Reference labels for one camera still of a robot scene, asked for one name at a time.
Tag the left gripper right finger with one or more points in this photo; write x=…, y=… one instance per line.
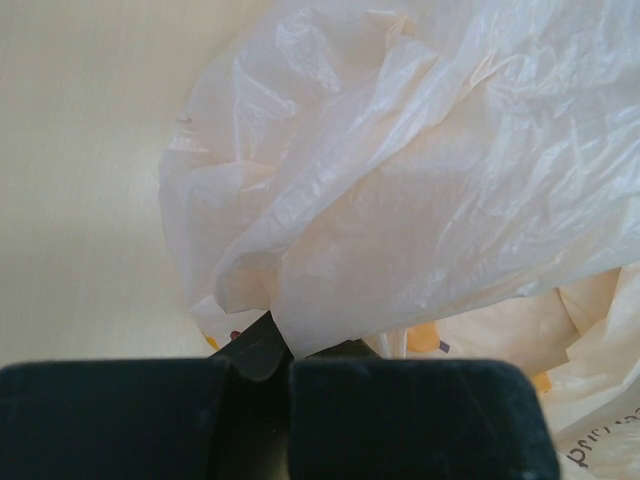
x=363, y=417

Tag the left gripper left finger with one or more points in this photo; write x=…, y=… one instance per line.
x=218, y=417

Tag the orange printed plastic bag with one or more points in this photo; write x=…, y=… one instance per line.
x=444, y=179

